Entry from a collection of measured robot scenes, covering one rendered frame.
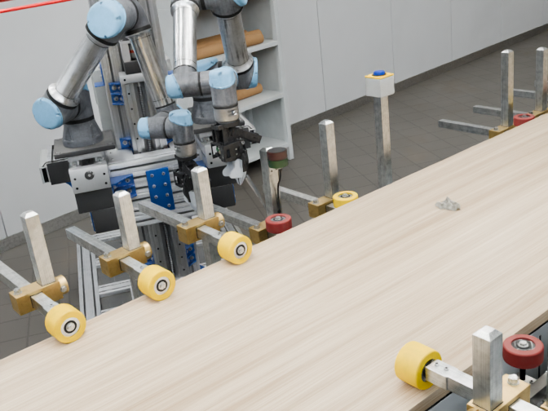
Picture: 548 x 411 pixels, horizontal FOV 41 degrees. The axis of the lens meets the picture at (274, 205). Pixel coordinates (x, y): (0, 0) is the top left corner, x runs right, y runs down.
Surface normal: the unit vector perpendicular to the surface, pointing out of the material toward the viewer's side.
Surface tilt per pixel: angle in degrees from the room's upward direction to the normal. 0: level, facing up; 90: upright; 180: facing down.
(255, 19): 90
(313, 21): 90
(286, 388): 0
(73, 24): 90
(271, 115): 90
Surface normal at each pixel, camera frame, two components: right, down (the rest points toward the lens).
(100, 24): -0.19, 0.30
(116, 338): -0.11, -0.92
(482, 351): -0.76, 0.32
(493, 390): 0.64, 0.22
